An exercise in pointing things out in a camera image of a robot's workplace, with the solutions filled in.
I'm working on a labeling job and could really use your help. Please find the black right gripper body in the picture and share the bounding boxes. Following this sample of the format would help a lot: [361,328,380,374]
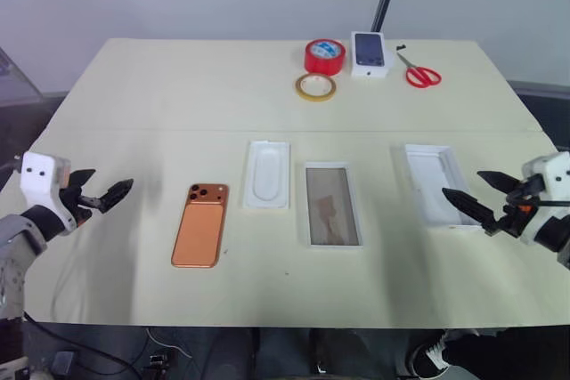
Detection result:
[483,174,545,238]

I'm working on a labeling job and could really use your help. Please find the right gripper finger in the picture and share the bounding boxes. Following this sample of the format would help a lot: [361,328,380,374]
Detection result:
[441,188,498,232]
[476,170,520,197]

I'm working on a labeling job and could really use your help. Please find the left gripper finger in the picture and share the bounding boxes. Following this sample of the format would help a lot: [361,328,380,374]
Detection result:
[70,168,97,197]
[98,178,134,214]

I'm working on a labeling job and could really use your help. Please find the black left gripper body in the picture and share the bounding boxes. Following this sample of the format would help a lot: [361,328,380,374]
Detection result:
[60,173,106,228]

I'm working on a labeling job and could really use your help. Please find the white open phone box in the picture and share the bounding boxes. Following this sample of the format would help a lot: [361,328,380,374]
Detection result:
[403,143,485,232]

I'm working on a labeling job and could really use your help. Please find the white box lid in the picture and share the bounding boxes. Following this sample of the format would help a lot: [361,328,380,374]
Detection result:
[304,161,364,250]

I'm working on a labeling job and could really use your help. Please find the white box with phone picture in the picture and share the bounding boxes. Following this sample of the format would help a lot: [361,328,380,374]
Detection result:
[350,31,394,81]

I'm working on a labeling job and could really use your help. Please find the orange smartphone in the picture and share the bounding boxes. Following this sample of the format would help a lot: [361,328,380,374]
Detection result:
[171,182,231,270]

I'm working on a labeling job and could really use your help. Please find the dark grey side table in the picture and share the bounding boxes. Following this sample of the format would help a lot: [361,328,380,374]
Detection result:
[507,80,570,152]

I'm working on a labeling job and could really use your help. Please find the white moulded tray insert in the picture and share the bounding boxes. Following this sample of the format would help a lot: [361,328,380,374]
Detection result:
[242,140,292,213]

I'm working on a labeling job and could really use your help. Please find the black and white sneaker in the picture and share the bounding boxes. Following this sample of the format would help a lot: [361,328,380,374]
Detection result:
[408,329,452,380]

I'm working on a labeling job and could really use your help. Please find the yellow tape roll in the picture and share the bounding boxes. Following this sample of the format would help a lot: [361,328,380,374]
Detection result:
[293,72,338,103]

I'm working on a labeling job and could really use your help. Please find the red tape roll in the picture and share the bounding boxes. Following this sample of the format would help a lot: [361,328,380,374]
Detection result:
[304,38,347,75]

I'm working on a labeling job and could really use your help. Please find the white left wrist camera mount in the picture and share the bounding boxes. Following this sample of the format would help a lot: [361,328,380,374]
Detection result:
[20,151,77,235]

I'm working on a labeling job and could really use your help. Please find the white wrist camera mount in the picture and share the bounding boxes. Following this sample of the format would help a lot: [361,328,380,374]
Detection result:
[520,151,570,246]
[20,151,77,235]

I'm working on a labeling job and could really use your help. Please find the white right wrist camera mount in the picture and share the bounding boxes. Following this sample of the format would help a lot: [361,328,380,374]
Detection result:
[520,151,570,246]

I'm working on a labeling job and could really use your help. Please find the red handled scissors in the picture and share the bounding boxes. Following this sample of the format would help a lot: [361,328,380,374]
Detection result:
[395,51,443,89]

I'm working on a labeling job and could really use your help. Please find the black floor cable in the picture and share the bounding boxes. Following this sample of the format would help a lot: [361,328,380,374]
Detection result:
[21,311,151,377]

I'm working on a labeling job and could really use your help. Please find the white floor cable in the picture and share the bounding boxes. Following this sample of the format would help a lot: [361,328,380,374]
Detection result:
[145,327,193,360]

